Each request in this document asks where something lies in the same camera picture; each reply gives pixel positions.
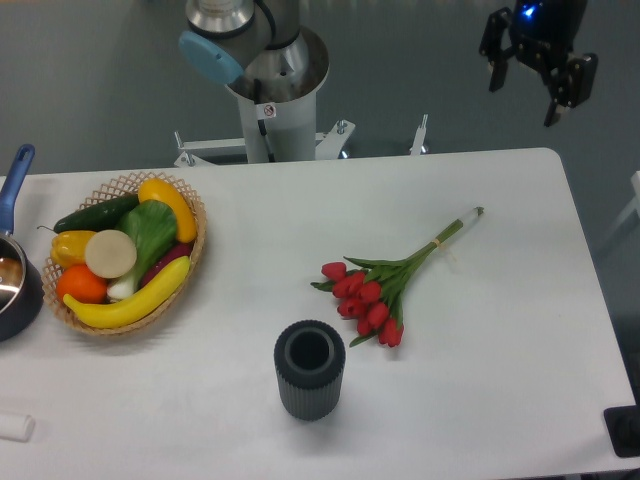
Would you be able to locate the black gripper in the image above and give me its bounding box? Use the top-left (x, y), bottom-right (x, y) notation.
top-left (479, 0), bottom-right (598, 127)

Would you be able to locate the red tulip bouquet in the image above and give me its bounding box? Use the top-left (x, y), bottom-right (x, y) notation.
top-left (311, 206), bottom-right (484, 348)

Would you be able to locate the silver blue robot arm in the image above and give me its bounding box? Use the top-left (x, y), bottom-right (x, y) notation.
top-left (179, 1), bottom-right (598, 126)

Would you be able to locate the white furniture part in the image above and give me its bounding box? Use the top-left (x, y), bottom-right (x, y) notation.
top-left (596, 171), bottom-right (639, 256)

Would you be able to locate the dark grey ribbed vase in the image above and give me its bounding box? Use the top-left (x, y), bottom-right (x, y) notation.
top-left (273, 319), bottom-right (346, 421)

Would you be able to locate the black device at table corner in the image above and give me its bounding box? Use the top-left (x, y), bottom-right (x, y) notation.
top-left (603, 405), bottom-right (640, 458)

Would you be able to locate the purple eggplant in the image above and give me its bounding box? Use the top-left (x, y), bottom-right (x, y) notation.
top-left (140, 243), bottom-right (193, 287)

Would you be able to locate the yellow squash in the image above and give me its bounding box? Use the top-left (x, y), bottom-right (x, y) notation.
top-left (138, 178), bottom-right (197, 243)

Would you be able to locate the green bok choy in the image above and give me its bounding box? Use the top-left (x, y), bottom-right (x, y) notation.
top-left (107, 200), bottom-right (177, 302)

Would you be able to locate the woven wicker basket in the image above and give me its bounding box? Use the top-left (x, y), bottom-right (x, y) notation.
top-left (42, 172), bottom-right (207, 335)

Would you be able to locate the green cucumber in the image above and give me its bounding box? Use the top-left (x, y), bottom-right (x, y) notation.
top-left (38, 194), bottom-right (139, 234)

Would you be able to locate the beige round onion slice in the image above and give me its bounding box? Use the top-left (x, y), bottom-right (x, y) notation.
top-left (84, 230), bottom-right (137, 279)

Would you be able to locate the yellow banana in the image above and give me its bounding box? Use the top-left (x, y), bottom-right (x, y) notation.
top-left (63, 256), bottom-right (191, 329)

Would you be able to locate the yellow bell pepper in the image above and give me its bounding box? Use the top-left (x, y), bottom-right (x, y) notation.
top-left (50, 230), bottom-right (96, 269)

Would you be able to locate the orange fruit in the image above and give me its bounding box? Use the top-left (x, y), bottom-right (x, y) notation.
top-left (56, 265), bottom-right (107, 304)

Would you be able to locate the white cylinder object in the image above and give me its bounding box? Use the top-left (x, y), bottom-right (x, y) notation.
top-left (0, 411), bottom-right (36, 443)

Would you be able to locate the white metal base frame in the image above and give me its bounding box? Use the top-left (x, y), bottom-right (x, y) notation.
top-left (173, 113), bottom-right (430, 168)

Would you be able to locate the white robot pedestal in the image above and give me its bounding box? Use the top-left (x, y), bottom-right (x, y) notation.
top-left (227, 72), bottom-right (327, 164)

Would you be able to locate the blue handled saucepan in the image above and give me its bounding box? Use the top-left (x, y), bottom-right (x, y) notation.
top-left (1, 144), bottom-right (43, 342)

